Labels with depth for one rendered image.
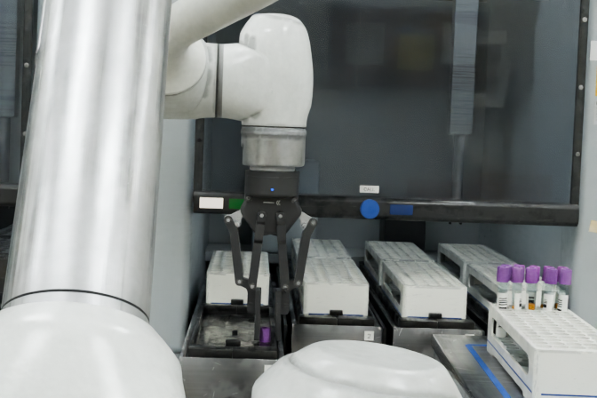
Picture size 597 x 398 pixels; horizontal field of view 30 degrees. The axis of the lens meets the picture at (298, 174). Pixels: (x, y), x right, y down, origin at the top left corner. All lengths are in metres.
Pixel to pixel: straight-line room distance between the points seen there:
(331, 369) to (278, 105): 0.86
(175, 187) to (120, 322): 1.05
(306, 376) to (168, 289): 1.11
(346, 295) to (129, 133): 0.96
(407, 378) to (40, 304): 0.23
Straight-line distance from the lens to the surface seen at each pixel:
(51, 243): 0.75
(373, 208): 1.72
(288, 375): 0.68
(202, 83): 1.48
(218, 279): 1.78
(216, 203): 1.73
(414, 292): 1.73
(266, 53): 1.49
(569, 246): 1.86
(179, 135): 1.75
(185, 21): 1.34
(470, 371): 1.38
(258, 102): 1.49
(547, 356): 1.23
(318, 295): 1.72
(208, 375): 1.45
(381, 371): 0.67
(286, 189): 1.51
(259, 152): 1.50
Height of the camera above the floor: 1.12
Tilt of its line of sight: 3 degrees down
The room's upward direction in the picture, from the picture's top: 2 degrees clockwise
